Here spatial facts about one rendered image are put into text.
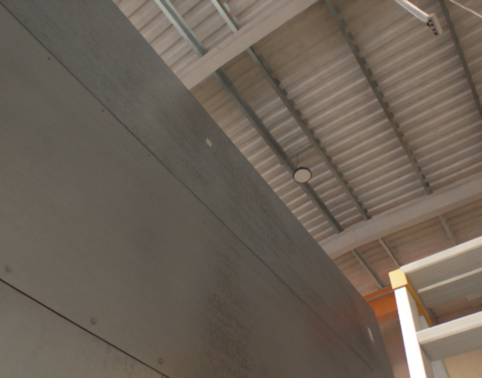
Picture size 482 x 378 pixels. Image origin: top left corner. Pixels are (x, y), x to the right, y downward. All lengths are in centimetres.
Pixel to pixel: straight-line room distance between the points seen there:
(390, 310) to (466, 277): 821
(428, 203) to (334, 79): 343
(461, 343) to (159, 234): 67
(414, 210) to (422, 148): 137
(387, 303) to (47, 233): 885
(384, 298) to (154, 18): 732
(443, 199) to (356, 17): 416
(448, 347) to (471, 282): 29
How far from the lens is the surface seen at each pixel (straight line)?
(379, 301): 942
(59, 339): 70
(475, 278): 105
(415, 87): 765
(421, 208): 889
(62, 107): 96
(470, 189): 890
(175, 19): 663
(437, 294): 106
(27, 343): 67
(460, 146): 865
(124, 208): 92
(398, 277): 95
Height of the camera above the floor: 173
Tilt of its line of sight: 52 degrees up
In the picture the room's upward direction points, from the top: straight up
